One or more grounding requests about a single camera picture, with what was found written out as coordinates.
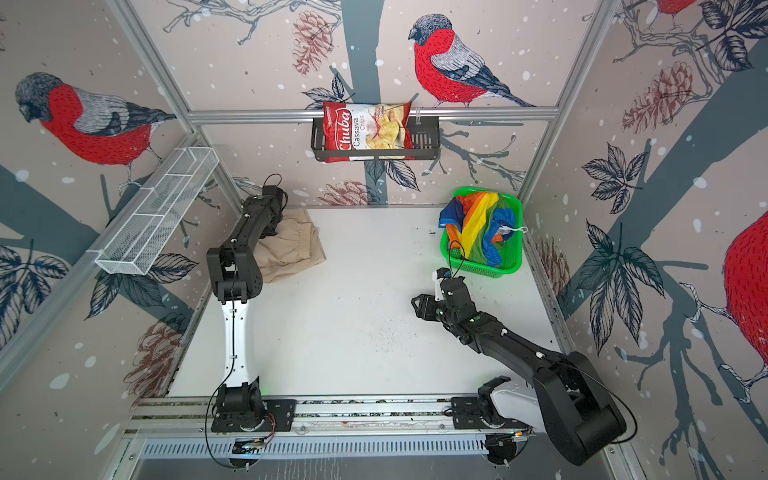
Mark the white wire mesh shelf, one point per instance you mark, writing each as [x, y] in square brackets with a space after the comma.
[162, 204]

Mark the aluminium mounting rail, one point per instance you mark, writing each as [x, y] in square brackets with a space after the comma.
[340, 415]

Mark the green plastic basket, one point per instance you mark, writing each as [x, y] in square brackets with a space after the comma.
[480, 258]

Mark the red cassava chips bag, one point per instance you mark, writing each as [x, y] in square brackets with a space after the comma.
[353, 128]

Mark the black wire wall basket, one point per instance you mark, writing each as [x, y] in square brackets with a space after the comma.
[425, 137]

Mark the beige drawstring shorts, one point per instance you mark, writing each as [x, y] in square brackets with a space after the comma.
[294, 248]

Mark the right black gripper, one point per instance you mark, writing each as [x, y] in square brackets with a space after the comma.
[424, 308]

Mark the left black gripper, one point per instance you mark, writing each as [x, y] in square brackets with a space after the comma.
[270, 233]

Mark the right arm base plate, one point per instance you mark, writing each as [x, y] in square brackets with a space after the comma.
[472, 413]

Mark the rainbow coloured shorts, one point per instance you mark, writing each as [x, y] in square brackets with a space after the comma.
[477, 225]

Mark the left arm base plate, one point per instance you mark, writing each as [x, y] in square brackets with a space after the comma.
[237, 416]

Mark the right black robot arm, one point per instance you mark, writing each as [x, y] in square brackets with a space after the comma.
[559, 394]

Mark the white vented cable duct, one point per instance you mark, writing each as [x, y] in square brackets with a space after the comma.
[318, 447]

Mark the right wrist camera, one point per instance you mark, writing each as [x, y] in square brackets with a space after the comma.
[444, 282]

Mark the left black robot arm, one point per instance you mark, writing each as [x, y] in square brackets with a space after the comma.
[236, 278]

